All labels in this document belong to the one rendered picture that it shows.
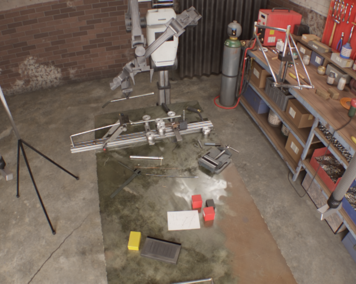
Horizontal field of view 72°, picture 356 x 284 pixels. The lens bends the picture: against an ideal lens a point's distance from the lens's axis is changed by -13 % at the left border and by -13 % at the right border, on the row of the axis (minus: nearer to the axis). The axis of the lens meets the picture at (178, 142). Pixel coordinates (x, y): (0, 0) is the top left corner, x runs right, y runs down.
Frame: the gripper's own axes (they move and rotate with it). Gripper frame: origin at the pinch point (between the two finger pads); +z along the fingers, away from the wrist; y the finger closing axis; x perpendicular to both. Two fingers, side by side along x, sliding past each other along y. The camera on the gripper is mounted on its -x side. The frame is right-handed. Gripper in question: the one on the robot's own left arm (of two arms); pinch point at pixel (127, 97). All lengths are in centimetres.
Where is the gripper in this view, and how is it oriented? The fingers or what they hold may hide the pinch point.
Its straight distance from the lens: 189.3
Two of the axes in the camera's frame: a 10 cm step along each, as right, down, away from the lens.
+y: 3.2, 6.2, -7.2
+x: 9.5, -2.1, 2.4
